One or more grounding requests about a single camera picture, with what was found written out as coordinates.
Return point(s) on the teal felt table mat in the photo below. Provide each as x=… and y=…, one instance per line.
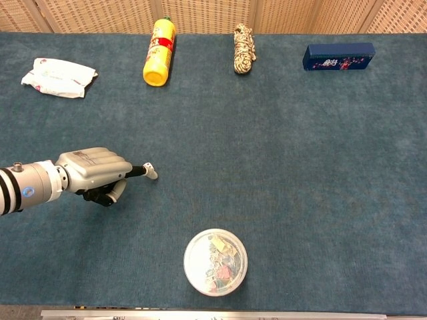
x=267, y=150

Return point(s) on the small white die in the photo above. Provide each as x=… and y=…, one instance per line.
x=147, y=165

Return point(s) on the aluminium profile rail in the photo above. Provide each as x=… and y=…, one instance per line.
x=200, y=315

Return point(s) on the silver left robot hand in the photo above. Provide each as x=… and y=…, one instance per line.
x=93, y=166

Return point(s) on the yellow plastic bottle red label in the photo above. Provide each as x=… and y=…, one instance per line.
x=158, y=56

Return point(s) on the white tissue packet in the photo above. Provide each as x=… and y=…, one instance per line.
x=56, y=78

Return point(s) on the clear round tub binder clips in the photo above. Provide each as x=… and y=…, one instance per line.
x=213, y=263

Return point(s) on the woven rattan folding screen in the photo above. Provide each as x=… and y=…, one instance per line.
x=207, y=15

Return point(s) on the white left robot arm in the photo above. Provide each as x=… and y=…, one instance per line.
x=30, y=186

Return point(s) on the dark blue rectangular box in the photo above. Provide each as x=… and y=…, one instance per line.
x=337, y=58

